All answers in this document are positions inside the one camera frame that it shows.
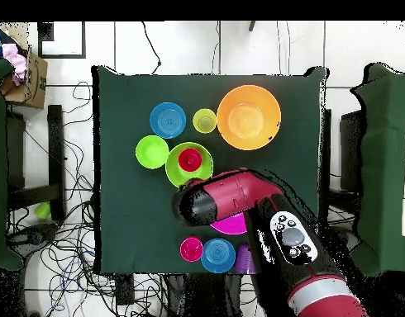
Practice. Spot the black metal stand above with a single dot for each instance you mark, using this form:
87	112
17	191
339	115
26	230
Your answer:
55	148

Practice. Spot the small green plastic bowl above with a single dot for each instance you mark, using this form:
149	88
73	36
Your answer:
152	152

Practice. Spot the large green plastic bowl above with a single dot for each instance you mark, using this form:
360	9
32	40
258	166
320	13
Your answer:
176	171

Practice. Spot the yellow plastic cup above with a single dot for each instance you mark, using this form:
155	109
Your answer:
204	121

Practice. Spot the black power strip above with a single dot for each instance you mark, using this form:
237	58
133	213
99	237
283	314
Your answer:
124	290

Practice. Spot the pink cloth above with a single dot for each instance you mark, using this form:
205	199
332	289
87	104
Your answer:
15	59

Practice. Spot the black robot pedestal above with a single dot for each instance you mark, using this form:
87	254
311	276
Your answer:
205	297

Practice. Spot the black box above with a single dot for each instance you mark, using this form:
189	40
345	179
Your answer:
351	148

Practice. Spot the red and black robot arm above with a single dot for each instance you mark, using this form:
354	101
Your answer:
235	194

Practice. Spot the black square frame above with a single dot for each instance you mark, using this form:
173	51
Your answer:
45	33

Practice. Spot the large pink plastic bowl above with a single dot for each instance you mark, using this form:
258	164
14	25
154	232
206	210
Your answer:
232	226

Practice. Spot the black base with knob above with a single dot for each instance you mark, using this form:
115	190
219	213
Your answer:
34	236

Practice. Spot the dark green table cloth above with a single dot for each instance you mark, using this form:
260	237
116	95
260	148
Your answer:
129	231

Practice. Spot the green cup on floor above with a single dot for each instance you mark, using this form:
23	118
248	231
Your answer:
42	210

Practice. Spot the blue plastic bowl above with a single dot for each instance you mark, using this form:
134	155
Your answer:
218	256
167	120

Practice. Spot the orange plastic bowl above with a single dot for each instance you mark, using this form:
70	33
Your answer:
248	118

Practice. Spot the purple plastic cup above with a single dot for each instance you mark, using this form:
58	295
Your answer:
243	261

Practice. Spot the crimson pink plastic cup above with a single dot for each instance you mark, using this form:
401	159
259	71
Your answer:
191	249

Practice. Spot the brown cardboard box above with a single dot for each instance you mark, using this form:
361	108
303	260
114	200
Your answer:
37	86

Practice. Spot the red plastic cup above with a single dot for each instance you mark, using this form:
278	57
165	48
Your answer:
190	159

